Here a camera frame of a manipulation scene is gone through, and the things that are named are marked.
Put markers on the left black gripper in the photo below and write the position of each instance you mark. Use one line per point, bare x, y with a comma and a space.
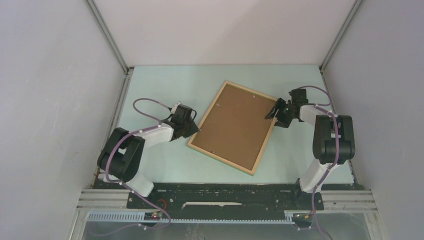
194, 128

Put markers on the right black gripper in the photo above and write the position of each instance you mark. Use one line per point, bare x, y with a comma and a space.
279, 104

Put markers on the brown cardboard backing board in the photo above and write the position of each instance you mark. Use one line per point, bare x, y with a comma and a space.
232, 129

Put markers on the wooden picture frame green edge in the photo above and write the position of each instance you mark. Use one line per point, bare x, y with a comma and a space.
198, 139

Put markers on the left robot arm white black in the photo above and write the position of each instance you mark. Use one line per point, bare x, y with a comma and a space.
120, 158

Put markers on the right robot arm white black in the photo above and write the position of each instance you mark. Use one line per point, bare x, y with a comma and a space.
333, 137

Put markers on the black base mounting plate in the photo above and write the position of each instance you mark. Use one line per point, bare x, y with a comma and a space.
228, 202

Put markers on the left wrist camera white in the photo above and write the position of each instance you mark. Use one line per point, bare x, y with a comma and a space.
175, 106

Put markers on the right aluminium corner post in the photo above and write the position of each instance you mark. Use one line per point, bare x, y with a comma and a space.
340, 34

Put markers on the aluminium corner post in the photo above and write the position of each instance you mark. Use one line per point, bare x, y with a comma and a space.
340, 34
106, 33

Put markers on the left aluminium corner post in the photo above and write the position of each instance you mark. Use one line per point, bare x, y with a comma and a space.
106, 33

